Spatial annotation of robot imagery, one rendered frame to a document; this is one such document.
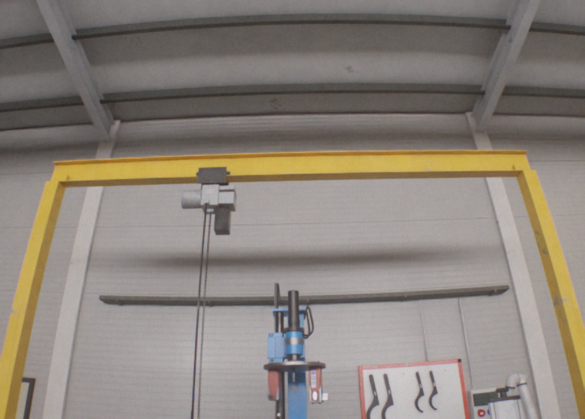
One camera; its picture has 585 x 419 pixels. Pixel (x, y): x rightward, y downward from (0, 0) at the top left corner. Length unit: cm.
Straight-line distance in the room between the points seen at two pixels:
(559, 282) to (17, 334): 507
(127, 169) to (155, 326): 266
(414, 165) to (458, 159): 52
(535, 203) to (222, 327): 436
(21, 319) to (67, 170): 170
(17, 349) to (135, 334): 256
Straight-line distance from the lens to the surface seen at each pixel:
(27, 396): 709
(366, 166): 437
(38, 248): 456
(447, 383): 629
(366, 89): 743
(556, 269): 446
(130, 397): 639
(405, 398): 611
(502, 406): 482
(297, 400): 436
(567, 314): 436
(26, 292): 445
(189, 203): 417
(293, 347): 395
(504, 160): 493
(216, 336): 617
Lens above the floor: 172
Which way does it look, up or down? 29 degrees up
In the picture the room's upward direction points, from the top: 1 degrees counter-clockwise
